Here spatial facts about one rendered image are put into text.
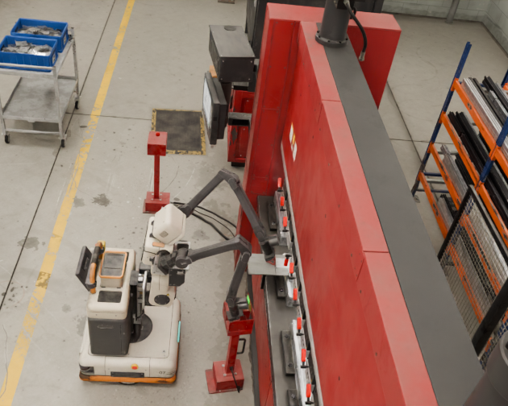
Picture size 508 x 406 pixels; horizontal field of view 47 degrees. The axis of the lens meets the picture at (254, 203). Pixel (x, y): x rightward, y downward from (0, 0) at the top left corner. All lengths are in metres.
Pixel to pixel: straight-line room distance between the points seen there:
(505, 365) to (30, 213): 4.82
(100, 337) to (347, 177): 2.20
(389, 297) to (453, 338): 0.24
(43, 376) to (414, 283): 3.07
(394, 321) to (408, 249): 0.36
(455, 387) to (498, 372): 0.44
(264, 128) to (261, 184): 0.51
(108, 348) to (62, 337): 0.67
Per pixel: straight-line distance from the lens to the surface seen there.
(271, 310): 3.76
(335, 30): 3.53
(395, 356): 1.89
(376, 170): 2.57
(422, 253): 2.24
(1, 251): 5.42
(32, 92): 6.84
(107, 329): 3.97
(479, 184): 5.06
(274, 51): 3.90
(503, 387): 1.48
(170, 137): 6.61
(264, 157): 4.33
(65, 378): 4.51
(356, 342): 2.29
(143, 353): 4.24
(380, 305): 2.00
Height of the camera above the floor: 3.75
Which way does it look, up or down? 40 degrees down
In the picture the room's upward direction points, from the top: 9 degrees clockwise
